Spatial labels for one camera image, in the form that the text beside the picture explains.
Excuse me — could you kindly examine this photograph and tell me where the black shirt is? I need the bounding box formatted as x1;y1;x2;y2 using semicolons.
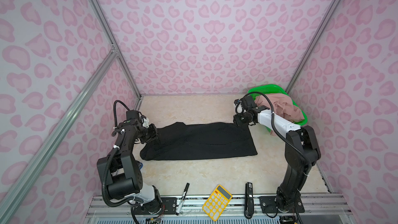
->
140;122;258;161

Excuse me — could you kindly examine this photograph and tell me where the pink garment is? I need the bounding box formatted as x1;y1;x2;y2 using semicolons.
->
266;93;305;123

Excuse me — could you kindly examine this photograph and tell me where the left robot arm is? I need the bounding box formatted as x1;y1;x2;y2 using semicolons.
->
97;119;162;214

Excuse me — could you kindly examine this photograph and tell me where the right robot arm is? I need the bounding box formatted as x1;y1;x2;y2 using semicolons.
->
234;107;321;213

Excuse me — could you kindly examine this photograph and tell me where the green plastic laundry basket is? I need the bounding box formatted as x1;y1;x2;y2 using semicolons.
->
248;84;307;125

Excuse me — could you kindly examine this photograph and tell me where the black marker pen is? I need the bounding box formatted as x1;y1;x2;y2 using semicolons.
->
175;183;190;216

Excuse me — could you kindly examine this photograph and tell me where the yellow calculator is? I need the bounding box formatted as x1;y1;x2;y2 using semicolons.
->
202;185;233;222

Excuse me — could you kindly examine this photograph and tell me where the black stapler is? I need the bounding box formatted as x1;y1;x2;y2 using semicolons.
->
244;182;255;219

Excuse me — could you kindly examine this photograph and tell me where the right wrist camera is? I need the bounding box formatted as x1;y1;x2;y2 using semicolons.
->
234;95;269;114

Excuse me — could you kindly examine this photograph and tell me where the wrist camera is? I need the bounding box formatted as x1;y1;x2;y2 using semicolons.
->
234;95;269;114
126;110;149;128

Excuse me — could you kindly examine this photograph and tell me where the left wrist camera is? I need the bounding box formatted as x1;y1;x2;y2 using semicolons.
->
126;110;149;128

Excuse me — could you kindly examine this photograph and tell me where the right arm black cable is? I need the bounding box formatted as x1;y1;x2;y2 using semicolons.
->
234;91;315;224

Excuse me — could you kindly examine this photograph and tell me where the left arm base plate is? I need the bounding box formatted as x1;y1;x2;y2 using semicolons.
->
131;197;177;215

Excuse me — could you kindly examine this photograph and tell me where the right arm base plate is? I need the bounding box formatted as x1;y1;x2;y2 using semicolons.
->
259;196;305;215

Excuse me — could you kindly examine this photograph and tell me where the aluminium mounting rail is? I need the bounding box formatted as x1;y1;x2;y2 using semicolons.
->
84;193;355;224

